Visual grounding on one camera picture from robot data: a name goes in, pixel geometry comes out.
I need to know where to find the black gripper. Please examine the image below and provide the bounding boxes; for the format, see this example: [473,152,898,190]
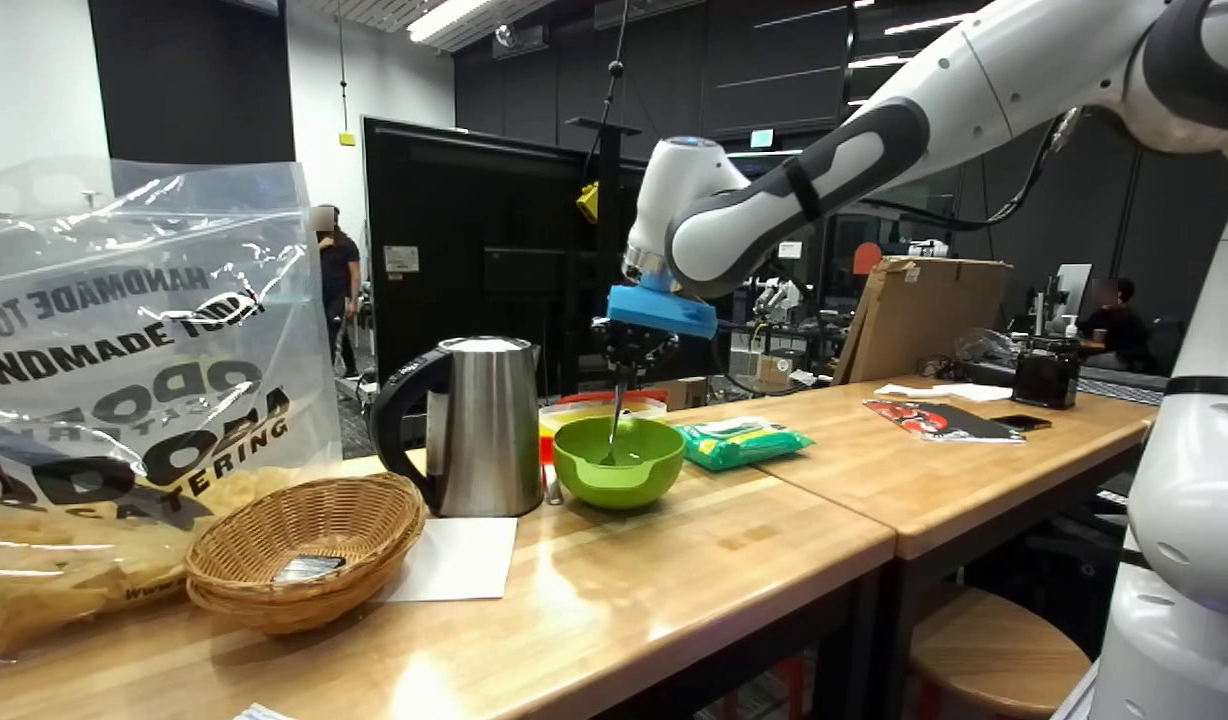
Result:
[598,322,686,400]

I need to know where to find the metal spoon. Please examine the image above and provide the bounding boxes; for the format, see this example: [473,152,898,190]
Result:
[601,377,631,467]

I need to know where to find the green plastic bowl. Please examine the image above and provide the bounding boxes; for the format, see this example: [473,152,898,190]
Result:
[552,414,687,517]

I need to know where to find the green wet wipes pack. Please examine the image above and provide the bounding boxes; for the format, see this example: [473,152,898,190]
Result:
[671,416,817,478]

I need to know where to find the steel electric kettle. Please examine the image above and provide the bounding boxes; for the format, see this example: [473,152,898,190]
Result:
[371,333,547,519]

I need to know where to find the large black monitor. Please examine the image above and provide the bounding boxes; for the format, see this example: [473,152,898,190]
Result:
[360,117,744,404]

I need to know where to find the white paper sheet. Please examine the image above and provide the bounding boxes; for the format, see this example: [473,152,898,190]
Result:
[385,517,525,607]

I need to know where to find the brown cardboard box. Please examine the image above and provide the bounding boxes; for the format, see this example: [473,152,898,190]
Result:
[831,252,1015,388]

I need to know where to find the standing person in black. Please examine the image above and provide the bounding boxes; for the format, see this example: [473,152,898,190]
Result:
[307,200,368,382]

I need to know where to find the black and red booklet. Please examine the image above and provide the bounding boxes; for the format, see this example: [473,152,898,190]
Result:
[863,393,1027,450]

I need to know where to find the white paper napkin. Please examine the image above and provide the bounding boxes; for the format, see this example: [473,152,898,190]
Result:
[876,382,1020,407]

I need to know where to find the wicker basket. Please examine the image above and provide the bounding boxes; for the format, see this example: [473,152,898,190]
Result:
[186,471,427,639]

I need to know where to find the small packet in basket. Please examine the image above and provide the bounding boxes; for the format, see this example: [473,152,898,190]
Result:
[273,554,348,592]

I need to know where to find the ceiling light strip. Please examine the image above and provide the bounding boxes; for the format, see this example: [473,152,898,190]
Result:
[406,0,498,50]

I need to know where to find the black device on table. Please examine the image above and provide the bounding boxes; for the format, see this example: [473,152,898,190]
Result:
[1007,337,1086,414]

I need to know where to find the round wooden stool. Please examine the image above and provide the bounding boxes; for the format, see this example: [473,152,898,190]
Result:
[908,587,1092,720]

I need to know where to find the clear printed plastic bag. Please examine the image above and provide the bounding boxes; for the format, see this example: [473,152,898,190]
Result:
[0,155,348,531]

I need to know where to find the seated person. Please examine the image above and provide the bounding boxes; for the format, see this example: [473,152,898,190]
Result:
[1075,273,1155,377]

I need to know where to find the tortilla pack in plastic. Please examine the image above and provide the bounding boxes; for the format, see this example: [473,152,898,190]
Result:
[0,457,307,672]

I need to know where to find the black camera pole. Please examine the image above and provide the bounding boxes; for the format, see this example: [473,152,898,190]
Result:
[563,0,644,325]

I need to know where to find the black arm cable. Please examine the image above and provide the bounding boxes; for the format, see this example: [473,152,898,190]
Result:
[876,107,1086,234]

